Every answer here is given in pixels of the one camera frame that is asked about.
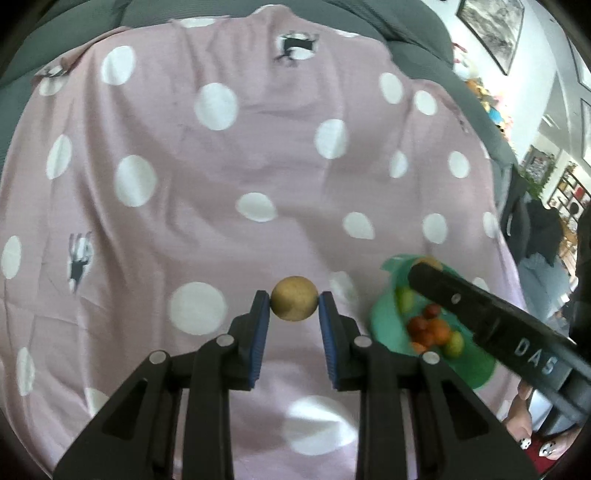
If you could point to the green round fruit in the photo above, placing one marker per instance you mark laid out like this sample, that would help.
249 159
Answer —
406 299

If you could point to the grey sofa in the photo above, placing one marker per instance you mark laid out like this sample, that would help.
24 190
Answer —
369 14

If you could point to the small yellow round fruit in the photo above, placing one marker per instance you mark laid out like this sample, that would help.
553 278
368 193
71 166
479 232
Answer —
429 264

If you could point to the colourful stuffed toys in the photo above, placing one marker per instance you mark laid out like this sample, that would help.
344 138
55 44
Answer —
489 104

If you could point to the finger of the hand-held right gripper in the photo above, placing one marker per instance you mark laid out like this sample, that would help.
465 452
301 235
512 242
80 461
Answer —
485 318

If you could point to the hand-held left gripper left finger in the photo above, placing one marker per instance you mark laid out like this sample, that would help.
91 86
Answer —
261 337

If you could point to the framed ink painting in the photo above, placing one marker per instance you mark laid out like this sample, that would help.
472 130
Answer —
491 32

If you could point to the pink polka dot blanket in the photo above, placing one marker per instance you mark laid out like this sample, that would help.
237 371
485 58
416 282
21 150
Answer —
184 184

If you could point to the orange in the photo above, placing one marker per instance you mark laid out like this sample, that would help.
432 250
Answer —
438 331

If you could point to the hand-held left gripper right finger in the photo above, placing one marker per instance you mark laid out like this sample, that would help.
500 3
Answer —
328 337

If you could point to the black jacket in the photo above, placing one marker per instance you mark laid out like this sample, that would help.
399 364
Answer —
531 221

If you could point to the wooden display shelf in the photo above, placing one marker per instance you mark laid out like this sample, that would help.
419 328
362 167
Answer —
568 189

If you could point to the person's right hand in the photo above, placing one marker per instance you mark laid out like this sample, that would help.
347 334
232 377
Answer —
519 427

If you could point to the green plastic bowl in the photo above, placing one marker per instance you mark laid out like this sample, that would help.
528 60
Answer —
385 323

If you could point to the tan round fruit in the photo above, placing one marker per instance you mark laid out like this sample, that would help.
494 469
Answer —
294 297

